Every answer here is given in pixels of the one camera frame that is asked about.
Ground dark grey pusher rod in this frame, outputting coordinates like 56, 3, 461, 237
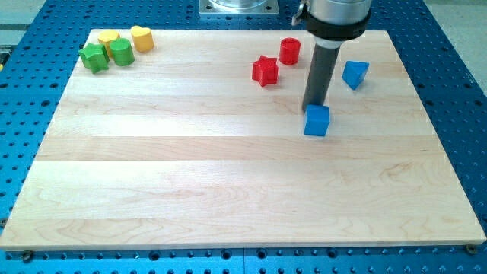
301, 45, 339, 111

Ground blue triangle block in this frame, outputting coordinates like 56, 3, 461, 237
342, 61, 370, 90

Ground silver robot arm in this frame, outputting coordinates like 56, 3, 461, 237
291, 0, 371, 110

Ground blue cube block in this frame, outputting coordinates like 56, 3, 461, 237
304, 104, 330, 137

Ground red cylinder block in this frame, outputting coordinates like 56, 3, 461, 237
279, 37, 301, 65

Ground red star block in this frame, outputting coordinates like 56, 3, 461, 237
252, 56, 279, 87

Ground light wooden board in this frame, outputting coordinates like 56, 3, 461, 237
1, 30, 485, 250

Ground yellow heart block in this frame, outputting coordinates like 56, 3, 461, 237
130, 25, 154, 53

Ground green cylinder block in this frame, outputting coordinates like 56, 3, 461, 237
110, 38, 135, 66

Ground yellow hexagon block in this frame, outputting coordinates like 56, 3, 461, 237
97, 29, 120, 57

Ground green star block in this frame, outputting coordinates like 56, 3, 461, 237
78, 43, 110, 74

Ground blue perforated metal table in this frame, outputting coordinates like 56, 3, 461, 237
1, 1, 486, 273

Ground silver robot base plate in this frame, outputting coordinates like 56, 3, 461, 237
199, 0, 279, 15

